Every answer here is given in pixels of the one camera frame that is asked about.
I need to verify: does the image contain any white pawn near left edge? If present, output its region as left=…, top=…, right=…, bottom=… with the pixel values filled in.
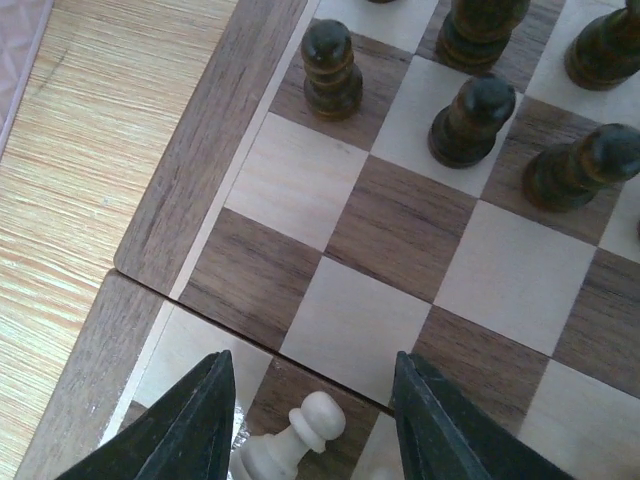
left=229, top=391, right=346, bottom=480

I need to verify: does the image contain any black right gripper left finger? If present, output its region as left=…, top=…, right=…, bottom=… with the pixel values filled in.
left=59, top=350, right=236, bottom=480

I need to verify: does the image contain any dark pawn chess piece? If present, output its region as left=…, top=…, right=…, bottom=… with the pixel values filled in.
left=300, top=19, right=363, bottom=121

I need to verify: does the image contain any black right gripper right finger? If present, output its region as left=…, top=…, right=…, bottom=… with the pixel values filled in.
left=392, top=351, right=571, bottom=480

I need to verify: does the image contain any silver embossed metal tray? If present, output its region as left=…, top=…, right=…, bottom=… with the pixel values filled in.
left=0, top=0, right=54, bottom=152

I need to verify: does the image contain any wooden chess board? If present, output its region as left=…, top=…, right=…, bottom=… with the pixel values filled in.
left=17, top=1, right=639, bottom=479

